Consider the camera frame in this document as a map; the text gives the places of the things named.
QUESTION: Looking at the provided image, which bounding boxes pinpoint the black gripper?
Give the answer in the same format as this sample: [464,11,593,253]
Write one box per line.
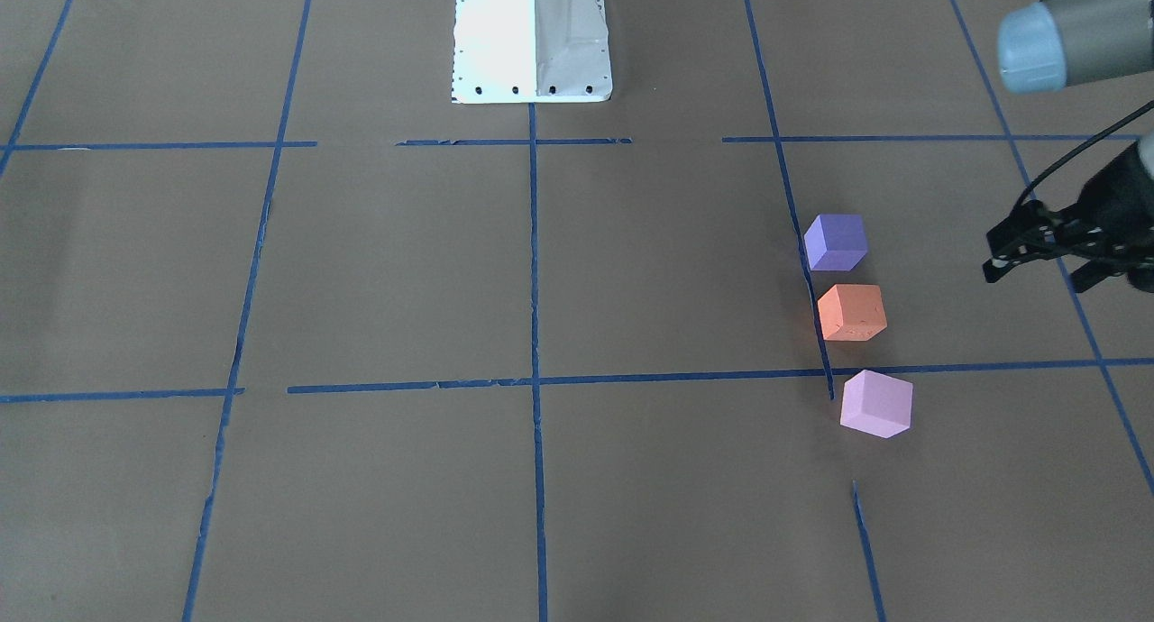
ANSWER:
[982,144,1153,294]

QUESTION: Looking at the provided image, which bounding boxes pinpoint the orange foam cube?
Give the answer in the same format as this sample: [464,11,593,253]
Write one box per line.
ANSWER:
[817,284,889,342]

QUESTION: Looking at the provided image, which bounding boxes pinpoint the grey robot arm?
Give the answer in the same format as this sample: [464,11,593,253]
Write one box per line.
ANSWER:
[982,0,1153,294]

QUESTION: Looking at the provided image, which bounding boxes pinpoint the purple foam cube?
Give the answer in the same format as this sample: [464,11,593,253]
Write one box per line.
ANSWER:
[803,213,870,272]

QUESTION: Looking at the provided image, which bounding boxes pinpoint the pink foam cube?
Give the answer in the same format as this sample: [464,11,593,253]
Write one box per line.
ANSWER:
[839,370,914,440]

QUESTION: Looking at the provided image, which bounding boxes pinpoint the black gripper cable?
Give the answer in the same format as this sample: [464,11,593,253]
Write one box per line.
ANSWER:
[1019,99,1154,208]

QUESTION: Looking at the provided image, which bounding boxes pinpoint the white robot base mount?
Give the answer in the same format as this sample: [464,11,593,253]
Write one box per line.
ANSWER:
[450,0,614,105]

